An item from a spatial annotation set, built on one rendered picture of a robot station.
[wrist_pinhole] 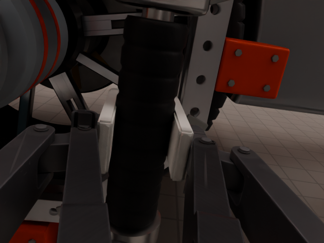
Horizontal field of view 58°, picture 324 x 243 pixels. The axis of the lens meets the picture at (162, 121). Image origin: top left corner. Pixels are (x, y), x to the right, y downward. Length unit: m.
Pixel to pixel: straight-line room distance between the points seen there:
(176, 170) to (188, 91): 0.24
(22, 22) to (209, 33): 0.21
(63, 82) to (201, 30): 0.24
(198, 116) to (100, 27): 0.21
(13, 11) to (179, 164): 0.20
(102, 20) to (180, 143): 0.36
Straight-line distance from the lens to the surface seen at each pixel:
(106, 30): 0.49
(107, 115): 0.15
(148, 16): 0.16
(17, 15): 0.29
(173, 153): 0.16
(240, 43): 0.40
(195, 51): 0.39
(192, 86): 0.39
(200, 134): 0.17
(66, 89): 0.51
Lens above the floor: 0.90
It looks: 19 degrees down
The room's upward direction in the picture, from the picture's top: 9 degrees clockwise
